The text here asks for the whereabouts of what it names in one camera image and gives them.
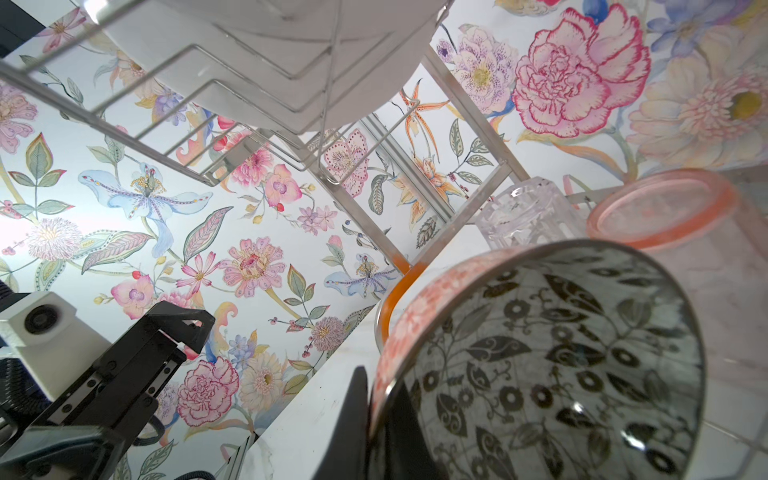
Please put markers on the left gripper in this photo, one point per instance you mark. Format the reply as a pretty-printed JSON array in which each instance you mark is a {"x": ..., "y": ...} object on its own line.
[{"x": 112, "y": 406}]

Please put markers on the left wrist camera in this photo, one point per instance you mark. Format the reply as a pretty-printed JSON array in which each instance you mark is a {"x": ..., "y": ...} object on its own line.
[{"x": 55, "y": 346}]

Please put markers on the orange bowl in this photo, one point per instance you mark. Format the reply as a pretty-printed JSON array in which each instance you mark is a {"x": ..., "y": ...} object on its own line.
[{"x": 386, "y": 307}]

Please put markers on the chrome two-tier dish rack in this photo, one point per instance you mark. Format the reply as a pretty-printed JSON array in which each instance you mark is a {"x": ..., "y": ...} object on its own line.
[{"x": 25, "y": 78}]

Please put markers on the pink tinted glass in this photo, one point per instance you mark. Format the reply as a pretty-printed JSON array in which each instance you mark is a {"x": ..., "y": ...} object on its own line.
[{"x": 713, "y": 241}]

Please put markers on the white plate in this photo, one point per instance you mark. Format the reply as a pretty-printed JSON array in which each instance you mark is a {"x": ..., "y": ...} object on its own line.
[{"x": 298, "y": 66}]

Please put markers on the red floral patterned bowl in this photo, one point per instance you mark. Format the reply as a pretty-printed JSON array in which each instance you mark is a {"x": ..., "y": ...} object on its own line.
[{"x": 574, "y": 360}]

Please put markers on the clear glass right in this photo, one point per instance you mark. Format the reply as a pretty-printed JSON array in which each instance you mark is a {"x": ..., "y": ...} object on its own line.
[{"x": 533, "y": 212}]

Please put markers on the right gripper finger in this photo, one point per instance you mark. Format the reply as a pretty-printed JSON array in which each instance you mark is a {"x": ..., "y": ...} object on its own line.
[{"x": 345, "y": 456}]

